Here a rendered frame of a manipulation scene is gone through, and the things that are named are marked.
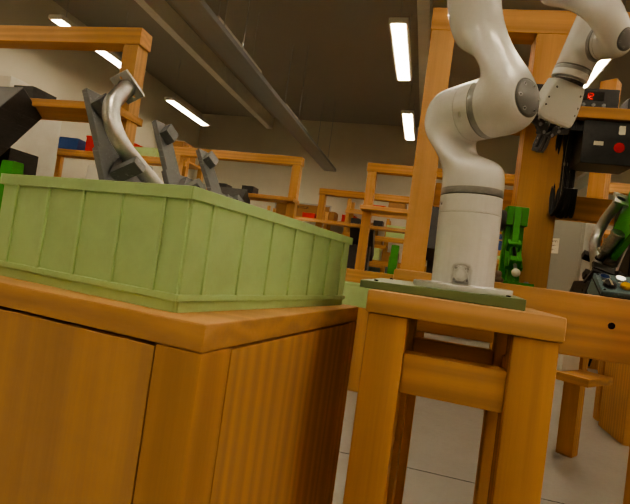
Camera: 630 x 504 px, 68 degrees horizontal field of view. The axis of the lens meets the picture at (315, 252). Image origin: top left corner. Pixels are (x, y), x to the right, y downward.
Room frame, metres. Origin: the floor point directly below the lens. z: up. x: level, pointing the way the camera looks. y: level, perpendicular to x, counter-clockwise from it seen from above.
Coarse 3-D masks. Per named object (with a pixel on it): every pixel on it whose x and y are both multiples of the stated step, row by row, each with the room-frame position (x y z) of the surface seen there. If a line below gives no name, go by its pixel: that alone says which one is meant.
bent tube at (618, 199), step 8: (616, 192) 1.40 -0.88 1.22; (616, 200) 1.37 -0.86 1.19; (624, 200) 1.39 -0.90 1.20; (608, 208) 1.41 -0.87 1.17; (616, 208) 1.39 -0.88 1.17; (608, 216) 1.42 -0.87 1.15; (600, 224) 1.44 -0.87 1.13; (608, 224) 1.44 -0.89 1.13; (592, 232) 1.46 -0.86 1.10; (600, 232) 1.44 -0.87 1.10; (592, 240) 1.44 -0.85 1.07; (600, 240) 1.44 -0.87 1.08; (592, 248) 1.41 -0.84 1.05; (592, 256) 1.38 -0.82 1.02
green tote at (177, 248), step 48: (48, 192) 0.73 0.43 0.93; (96, 192) 0.69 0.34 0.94; (144, 192) 0.65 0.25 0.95; (192, 192) 0.61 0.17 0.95; (0, 240) 0.78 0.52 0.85; (48, 240) 0.73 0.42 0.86; (96, 240) 0.69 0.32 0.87; (144, 240) 0.65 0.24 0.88; (192, 240) 0.63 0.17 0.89; (240, 240) 0.73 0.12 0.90; (288, 240) 0.87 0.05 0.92; (336, 240) 1.07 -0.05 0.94; (96, 288) 0.68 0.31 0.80; (144, 288) 0.64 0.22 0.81; (192, 288) 0.64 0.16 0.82; (240, 288) 0.75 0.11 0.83; (288, 288) 0.89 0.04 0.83; (336, 288) 1.12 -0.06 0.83
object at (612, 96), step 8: (584, 88) 1.59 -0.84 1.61; (584, 96) 1.59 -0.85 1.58; (592, 96) 1.58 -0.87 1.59; (600, 96) 1.58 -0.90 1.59; (608, 96) 1.57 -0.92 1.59; (616, 96) 1.57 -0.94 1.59; (584, 104) 1.58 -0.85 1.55; (592, 104) 1.57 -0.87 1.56; (600, 104) 1.58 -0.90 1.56; (608, 104) 1.57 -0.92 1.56; (616, 104) 1.57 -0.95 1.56
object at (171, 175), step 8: (160, 128) 0.99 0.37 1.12; (168, 128) 0.98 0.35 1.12; (160, 136) 0.98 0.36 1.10; (168, 136) 0.98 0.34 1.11; (176, 136) 1.01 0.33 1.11; (160, 144) 0.98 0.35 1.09; (168, 144) 1.00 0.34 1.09; (160, 152) 0.98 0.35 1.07; (168, 152) 0.99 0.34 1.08; (160, 160) 0.98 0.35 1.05; (168, 160) 0.99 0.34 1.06; (176, 160) 1.02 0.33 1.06; (168, 168) 0.98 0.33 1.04; (176, 168) 1.01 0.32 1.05; (168, 176) 0.97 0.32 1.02; (176, 176) 1.00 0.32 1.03; (176, 184) 0.99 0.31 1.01
